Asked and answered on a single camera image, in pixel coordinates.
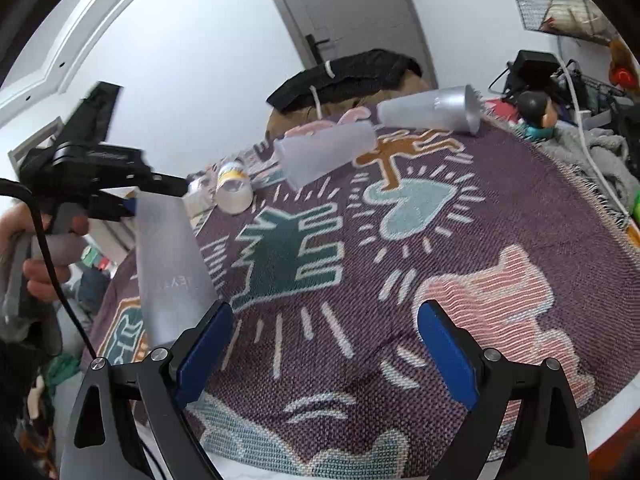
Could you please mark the frosted plastic cup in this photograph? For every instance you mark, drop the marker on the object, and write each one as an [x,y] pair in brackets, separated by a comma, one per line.
[167,260]
[430,107]
[325,152]

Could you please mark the grey knitted blanket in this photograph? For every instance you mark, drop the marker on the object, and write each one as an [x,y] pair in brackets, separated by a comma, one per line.
[607,160]

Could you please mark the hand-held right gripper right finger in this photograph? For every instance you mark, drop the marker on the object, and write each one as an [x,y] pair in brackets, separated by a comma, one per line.
[445,355]

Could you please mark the dark-haired doll figure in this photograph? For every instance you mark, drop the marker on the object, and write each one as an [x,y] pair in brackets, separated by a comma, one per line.
[537,112]

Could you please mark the white door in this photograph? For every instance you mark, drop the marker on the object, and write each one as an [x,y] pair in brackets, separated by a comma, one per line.
[350,5]

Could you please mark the orange and red toy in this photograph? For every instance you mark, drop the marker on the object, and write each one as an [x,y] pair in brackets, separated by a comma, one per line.
[622,67]

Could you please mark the small clear yellow-label cup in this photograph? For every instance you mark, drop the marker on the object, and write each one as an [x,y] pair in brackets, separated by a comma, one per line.
[234,187]

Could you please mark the person's left hand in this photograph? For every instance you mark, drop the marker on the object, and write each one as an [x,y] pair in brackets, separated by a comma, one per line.
[47,275]

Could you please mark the purple printed blanket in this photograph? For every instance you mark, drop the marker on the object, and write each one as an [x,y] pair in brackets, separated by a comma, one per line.
[360,285]

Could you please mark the small clear plastic cup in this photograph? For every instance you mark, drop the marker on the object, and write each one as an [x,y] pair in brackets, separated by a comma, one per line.
[200,192]

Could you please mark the black box device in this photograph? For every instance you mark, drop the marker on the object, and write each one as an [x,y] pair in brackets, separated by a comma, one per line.
[532,67]

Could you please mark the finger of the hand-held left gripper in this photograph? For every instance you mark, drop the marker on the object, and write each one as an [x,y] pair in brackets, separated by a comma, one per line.
[170,183]
[120,208]

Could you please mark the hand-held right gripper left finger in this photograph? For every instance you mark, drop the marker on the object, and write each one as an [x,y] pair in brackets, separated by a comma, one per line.
[205,352]

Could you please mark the brown chair back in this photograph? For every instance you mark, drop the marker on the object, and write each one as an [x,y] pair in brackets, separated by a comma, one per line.
[345,105]

